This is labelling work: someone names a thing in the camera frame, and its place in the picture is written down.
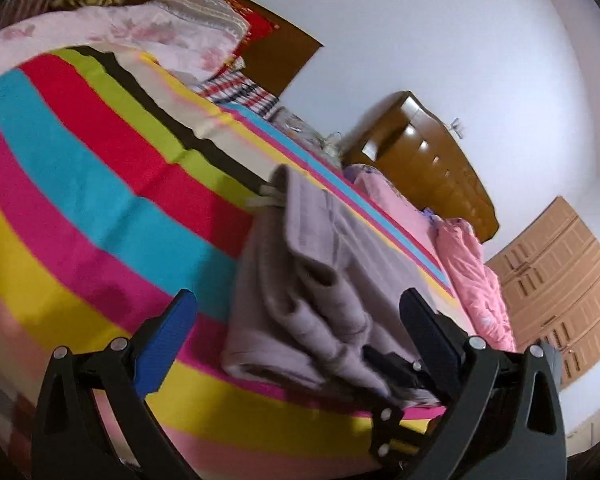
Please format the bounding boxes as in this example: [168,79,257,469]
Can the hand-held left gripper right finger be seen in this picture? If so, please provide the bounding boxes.
[390,287,567,480]

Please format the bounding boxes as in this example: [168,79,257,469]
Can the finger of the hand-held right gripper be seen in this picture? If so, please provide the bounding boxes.
[361,345,433,392]
[372,402,448,467]

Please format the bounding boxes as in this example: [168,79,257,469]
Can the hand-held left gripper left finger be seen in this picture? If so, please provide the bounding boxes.
[30,289,201,480]

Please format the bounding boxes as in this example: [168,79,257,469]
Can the lilac fleece pants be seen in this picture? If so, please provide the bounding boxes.
[221,164,457,409]

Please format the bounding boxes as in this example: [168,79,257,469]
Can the pink duvet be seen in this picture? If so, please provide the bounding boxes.
[345,164,517,354]

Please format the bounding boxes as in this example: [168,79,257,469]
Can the cream low cabinet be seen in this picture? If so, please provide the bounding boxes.
[565,419,600,457]

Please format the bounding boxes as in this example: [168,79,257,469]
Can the light brown wardrobe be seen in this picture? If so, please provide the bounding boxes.
[484,196,600,389]

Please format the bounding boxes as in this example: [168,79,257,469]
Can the striped colourful bed sheet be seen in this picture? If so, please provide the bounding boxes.
[0,46,476,476]

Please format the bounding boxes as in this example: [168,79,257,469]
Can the brown wooden headboard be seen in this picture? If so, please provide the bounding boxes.
[342,91,500,244]

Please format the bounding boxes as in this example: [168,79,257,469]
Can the grey floral pillow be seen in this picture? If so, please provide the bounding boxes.
[271,107,342,162]

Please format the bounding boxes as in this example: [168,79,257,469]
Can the plaid cloth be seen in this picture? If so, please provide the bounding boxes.
[195,70,282,122]

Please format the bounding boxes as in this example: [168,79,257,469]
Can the dark wooden headboard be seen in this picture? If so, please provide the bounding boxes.
[125,0,326,99]

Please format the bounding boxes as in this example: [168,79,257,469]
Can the pink floral quilt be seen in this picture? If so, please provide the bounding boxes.
[0,0,252,84]

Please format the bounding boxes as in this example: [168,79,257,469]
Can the red patterned pillow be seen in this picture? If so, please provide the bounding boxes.
[200,0,277,57]

